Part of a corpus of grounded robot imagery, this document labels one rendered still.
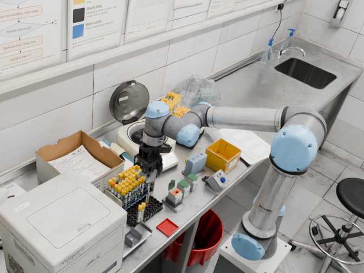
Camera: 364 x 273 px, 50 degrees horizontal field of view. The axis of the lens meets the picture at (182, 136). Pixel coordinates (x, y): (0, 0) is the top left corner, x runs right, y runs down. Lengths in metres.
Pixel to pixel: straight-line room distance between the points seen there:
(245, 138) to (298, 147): 1.12
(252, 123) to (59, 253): 0.69
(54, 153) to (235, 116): 0.84
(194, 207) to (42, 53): 0.88
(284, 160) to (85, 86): 1.02
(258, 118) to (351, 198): 1.33
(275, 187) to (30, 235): 0.71
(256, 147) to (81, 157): 0.93
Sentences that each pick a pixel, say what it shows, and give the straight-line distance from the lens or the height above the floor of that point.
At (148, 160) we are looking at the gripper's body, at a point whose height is 1.19.
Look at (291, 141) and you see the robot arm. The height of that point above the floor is 1.53.
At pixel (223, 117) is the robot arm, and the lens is 1.31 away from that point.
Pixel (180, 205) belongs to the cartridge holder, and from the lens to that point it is 1.68.
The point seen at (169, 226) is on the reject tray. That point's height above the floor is 0.88.
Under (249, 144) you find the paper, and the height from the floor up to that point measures 0.89.
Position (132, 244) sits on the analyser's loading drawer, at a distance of 1.47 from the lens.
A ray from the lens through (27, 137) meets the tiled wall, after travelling 1.72.
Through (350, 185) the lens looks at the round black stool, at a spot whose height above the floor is 0.65.
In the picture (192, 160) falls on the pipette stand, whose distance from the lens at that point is 1.78.
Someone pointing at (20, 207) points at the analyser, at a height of 1.18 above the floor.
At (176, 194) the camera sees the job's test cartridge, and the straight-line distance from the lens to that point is 1.64.
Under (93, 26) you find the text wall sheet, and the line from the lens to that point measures 1.67.
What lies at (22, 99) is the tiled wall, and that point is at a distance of 1.61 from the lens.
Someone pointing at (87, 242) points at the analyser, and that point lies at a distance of 1.18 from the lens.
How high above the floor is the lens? 2.10
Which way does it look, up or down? 36 degrees down
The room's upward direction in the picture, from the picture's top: 12 degrees clockwise
